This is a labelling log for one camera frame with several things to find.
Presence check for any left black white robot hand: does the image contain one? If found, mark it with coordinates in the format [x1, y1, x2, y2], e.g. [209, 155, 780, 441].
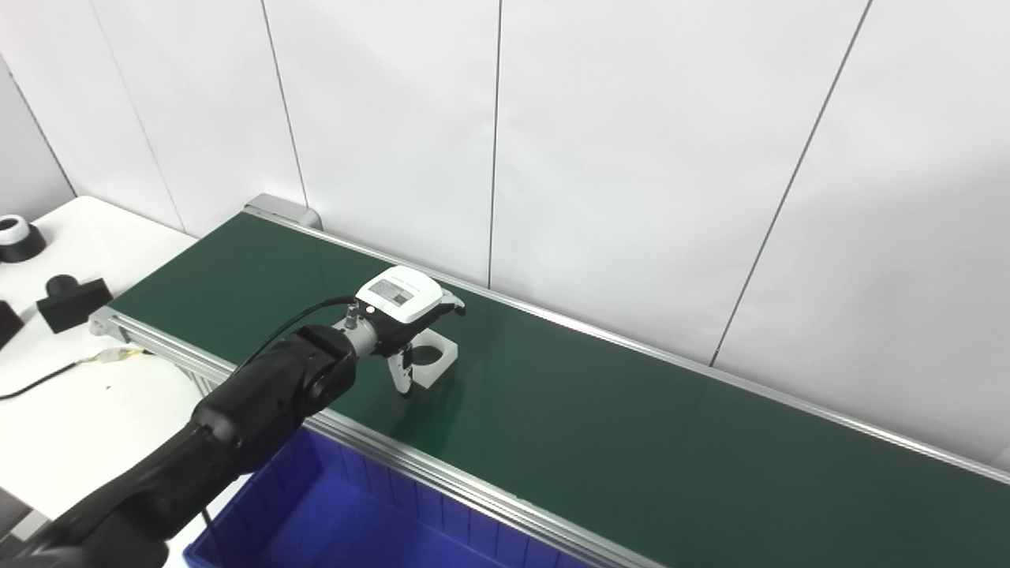
[355, 266, 467, 398]

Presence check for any white square part round hole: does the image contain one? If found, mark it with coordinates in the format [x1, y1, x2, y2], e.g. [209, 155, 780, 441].
[401, 328, 459, 390]

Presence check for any grey conveyor end cover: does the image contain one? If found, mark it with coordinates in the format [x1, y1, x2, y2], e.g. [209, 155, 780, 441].
[245, 194, 323, 231]

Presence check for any blue plastic bin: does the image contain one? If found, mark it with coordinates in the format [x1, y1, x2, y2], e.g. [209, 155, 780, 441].
[183, 426, 604, 568]

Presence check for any black T-shaped part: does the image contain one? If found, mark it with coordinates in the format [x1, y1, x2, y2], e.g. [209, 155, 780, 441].
[36, 274, 114, 334]

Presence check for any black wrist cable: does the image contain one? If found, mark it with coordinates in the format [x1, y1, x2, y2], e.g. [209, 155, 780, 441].
[235, 296, 357, 372]

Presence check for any green belt conveyor aluminium frame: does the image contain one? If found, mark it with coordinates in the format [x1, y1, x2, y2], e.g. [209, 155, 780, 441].
[88, 207, 1010, 568]

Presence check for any black cable clear connector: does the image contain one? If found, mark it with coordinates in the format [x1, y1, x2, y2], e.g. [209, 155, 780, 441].
[0, 346, 152, 401]

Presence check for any black white ring part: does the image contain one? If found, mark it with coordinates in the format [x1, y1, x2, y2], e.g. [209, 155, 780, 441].
[0, 215, 47, 264]

